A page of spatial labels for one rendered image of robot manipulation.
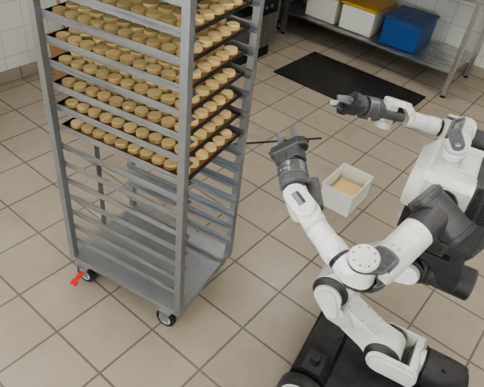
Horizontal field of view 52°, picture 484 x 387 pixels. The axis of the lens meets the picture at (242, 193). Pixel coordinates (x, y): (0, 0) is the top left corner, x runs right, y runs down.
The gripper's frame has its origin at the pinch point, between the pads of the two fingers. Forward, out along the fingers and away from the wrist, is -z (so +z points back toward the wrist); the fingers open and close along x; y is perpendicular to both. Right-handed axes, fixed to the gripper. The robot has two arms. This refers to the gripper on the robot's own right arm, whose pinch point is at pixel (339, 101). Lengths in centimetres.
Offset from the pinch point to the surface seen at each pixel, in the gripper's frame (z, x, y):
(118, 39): -79, -10, -10
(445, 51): 261, -154, -168
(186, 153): -53, -17, 23
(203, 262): -13, -95, 49
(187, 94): -60, 1, 10
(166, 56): -67, 1, -1
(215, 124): -35.2, -32.6, 2.9
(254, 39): -30.1, -9.1, -22.4
